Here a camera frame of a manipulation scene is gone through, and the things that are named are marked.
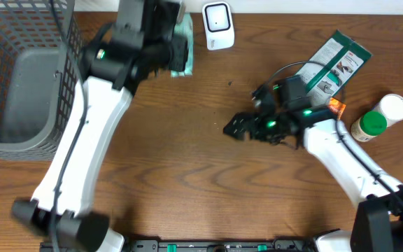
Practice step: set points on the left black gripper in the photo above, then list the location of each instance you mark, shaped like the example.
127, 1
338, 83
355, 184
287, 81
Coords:
180, 46

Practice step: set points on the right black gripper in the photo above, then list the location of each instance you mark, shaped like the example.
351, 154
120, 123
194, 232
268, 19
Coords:
255, 131

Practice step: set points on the teal white wipes packet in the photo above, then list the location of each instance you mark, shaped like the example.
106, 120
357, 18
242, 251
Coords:
185, 28

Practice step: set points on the small orange box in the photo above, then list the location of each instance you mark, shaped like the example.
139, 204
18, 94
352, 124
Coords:
337, 107

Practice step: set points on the green 3M pouch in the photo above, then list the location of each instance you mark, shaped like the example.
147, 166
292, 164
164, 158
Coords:
331, 67

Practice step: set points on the green lid Knorr jar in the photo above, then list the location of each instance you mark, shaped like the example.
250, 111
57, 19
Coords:
369, 126

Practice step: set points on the white jar blue label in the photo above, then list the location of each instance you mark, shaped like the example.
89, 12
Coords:
391, 107

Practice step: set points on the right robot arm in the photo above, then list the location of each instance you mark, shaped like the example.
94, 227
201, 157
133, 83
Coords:
377, 196

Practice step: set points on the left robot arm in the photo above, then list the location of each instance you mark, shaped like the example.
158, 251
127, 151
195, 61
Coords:
111, 65

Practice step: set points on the white barcode scanner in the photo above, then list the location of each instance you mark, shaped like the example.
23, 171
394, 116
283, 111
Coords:
218, 24

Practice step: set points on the grey plastic mesh basket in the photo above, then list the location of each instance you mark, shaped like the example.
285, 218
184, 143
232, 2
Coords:
38, 40

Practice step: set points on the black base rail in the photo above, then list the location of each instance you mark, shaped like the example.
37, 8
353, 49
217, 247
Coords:
276, 245

